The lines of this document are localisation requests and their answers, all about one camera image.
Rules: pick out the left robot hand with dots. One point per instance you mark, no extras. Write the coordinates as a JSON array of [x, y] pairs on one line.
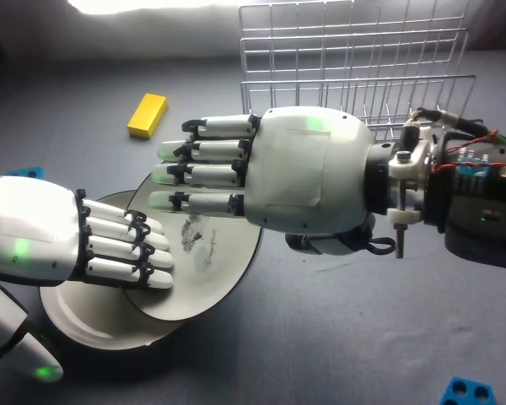
[[25, 228]]

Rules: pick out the small blue two-hole block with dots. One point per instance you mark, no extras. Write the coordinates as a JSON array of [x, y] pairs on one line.
[[25, 173]]

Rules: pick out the grey tablecloth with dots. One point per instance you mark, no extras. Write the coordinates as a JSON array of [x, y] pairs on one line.
[[320, 337]]

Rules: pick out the white round plate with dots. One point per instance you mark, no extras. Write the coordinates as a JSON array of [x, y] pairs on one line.
[[202, 287], [88, 316]]

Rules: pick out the blue pentagon block with holes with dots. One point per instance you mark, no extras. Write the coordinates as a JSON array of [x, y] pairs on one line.
[[464, 392]]

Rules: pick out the yellow rectangular block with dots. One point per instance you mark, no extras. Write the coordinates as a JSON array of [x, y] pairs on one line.
[[147, 116]]

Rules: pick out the white backdrop cloth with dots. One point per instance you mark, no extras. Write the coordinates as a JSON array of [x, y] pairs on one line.
[[152, 29]]

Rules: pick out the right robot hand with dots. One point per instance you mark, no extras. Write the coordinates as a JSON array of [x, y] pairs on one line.
[[303, 169]]

